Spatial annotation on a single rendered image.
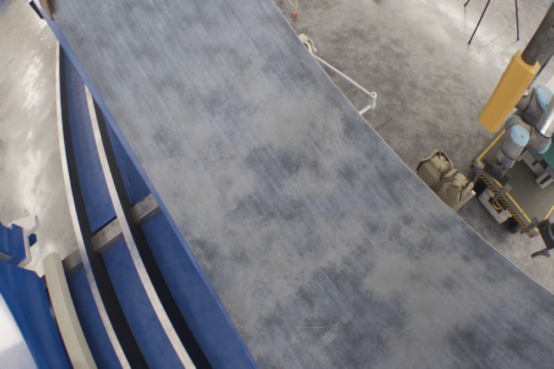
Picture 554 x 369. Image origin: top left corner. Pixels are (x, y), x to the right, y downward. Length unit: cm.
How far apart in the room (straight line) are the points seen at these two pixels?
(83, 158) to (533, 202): 317
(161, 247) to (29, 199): 252
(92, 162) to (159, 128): 134
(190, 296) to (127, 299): 41
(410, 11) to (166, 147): 312
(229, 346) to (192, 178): 90
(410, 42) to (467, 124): 104
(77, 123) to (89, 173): 59
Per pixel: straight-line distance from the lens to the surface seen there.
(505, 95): 98
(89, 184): 220
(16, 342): 189
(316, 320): 80
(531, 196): 223
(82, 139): 251
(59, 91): 305
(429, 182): 141
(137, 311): 177
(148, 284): 155
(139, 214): 178
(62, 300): 196
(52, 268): 206
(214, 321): 155
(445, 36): 338
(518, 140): 132
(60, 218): 331
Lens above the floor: 199
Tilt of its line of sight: 61 degrees down
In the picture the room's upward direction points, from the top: 22 degrees counter-clockwise
